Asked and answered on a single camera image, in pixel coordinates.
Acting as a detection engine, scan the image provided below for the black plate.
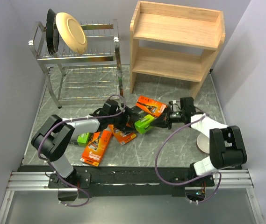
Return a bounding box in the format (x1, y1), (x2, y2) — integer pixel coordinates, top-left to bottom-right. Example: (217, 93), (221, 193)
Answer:
(46, 9), (60, 56)

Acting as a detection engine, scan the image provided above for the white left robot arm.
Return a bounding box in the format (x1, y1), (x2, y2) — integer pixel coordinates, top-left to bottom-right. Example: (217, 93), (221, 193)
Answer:
(31, 99), (132, 188)

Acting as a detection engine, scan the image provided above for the chrome dish rack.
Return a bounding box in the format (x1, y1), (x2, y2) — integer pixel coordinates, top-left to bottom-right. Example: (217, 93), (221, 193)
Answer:
(28, 19), (124, 109)

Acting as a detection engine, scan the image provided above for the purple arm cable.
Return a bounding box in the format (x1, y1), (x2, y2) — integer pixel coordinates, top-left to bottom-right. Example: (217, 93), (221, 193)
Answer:
(37, 94), (127, 208)
(155, 106), (222, 206)

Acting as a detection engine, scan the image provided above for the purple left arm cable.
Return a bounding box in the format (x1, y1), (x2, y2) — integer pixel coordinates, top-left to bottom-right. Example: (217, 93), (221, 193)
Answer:
(37, 94), (127, 208)

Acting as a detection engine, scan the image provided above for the black green razor box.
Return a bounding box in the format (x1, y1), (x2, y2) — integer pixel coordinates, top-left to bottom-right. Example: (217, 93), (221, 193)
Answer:
(69, 133), (93, 147)
(128, 106), (156, 134)

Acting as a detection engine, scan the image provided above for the white small bowl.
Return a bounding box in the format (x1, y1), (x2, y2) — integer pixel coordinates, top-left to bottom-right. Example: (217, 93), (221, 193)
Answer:
(196, 133), (210, 154)

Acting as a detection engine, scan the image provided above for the orange razor box right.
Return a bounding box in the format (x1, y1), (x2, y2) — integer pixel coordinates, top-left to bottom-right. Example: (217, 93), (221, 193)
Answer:
(136, 96), (167, 118)

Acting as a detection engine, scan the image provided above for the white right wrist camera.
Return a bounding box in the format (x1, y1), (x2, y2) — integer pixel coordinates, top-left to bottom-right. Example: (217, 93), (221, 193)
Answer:
(168, 100), (179, 107)

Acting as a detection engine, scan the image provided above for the beige wooden plate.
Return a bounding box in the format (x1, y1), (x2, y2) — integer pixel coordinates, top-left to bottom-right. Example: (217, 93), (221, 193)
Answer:
(55, 12), (88, 55)

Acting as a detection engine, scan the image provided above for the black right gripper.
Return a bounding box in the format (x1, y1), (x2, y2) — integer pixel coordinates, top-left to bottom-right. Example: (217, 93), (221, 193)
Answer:
(150, 106), (185, 130)

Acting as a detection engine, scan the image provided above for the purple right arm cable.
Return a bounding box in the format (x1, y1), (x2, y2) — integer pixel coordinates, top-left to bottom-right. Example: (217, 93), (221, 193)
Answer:
(155, 106), (222, 206)

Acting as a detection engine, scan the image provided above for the orange razor box left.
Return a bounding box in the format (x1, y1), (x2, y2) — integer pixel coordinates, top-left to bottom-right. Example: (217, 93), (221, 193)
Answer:
(80, 129), (112, 167)

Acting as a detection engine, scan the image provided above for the orange razor box middle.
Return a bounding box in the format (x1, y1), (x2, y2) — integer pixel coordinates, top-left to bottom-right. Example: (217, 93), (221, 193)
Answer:
(108, 125), (137, 146)

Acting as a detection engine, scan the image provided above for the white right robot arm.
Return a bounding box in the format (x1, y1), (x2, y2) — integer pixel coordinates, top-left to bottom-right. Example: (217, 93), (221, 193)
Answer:
(150, 97), (247, 186)

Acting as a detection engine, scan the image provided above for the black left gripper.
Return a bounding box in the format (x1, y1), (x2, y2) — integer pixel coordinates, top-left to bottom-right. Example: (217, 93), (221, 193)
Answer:
(108, 104), (141, 134)

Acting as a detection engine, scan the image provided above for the wooden two-tier shelf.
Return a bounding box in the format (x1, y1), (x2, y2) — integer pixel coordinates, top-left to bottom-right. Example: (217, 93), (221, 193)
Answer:
(129, 1), (226, 98)

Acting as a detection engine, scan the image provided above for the orange razor box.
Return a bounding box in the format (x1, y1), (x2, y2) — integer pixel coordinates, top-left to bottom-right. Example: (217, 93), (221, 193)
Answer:
(80, 129), (112, 167)
(136, 96), (167, 118)
(108, 125), (137, 146)

